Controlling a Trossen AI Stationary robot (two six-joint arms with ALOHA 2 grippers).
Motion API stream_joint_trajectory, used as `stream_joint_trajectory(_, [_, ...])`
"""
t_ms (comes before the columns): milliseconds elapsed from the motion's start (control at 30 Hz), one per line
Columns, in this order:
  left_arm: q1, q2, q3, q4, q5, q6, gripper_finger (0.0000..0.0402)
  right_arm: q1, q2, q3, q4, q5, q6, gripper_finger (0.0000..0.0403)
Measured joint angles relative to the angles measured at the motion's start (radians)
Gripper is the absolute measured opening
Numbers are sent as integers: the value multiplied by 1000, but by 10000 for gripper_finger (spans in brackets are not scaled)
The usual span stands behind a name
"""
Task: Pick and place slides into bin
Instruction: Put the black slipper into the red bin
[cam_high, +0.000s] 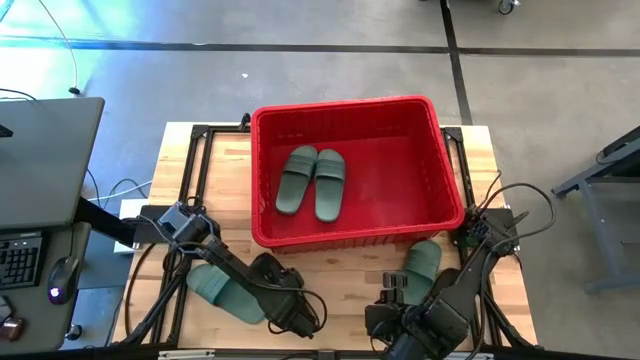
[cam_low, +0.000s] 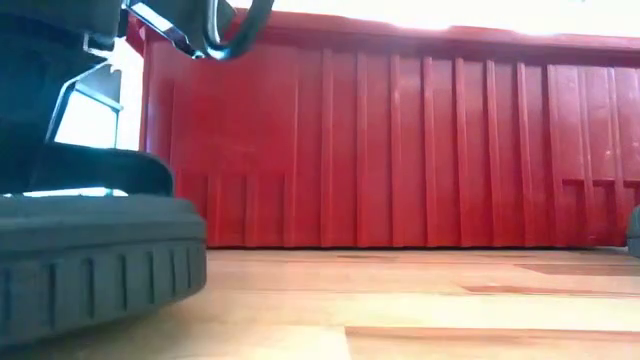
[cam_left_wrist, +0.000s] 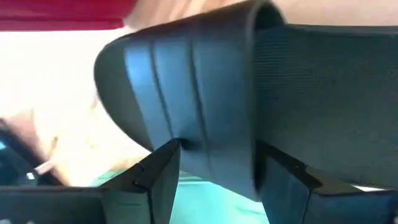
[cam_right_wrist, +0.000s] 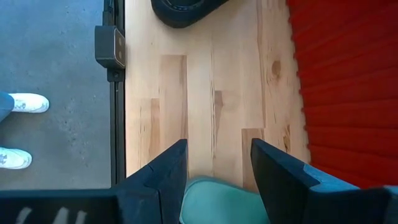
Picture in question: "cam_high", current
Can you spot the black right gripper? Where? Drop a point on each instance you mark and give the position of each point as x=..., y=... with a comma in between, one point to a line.
x=387, y=320

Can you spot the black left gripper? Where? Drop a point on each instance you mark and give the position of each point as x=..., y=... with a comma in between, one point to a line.
x=292, y=312

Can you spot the dark green rubber slide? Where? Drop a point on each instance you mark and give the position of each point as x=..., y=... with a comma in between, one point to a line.
x=329, y=190
x=422, y=265
x=215, y=290
x=295, y=180

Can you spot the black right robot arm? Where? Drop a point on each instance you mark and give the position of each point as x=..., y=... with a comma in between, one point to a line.
x=450, y=315

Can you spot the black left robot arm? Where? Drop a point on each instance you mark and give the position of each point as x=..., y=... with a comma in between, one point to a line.
x=230, y=260

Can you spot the red plastic bin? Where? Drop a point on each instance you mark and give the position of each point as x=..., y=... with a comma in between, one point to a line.
x=390, y=200

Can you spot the white power box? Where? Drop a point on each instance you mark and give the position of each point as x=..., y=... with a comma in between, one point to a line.
x=131, y=207

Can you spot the small black round knob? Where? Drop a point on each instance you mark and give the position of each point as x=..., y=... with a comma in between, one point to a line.
x=74, y=331

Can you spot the black computer mouse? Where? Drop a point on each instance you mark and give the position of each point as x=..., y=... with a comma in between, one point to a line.
x=62, y=280

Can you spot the grey desk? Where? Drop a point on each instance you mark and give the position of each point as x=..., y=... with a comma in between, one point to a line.
x=35, y=320

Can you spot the black keyboard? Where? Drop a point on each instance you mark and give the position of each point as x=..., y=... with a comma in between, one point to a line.
x=19, y=260

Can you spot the grey flat monitor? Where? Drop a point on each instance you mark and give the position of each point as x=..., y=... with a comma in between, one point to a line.
x=45, y=160

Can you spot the small brown object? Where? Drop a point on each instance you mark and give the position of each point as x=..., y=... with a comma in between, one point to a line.
x=11, y=328

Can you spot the caster wheel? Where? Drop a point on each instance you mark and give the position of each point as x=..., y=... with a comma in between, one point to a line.
x=506, y=6

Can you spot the silver bracket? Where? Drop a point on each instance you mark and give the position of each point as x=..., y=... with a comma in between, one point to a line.
x=186, y=354
x=465, y=356

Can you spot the black aluminium frame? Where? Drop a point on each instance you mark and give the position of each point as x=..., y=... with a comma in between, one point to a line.
x=199, y=131

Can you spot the grey metal table frame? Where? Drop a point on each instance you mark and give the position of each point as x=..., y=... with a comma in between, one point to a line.
x=593, y=225

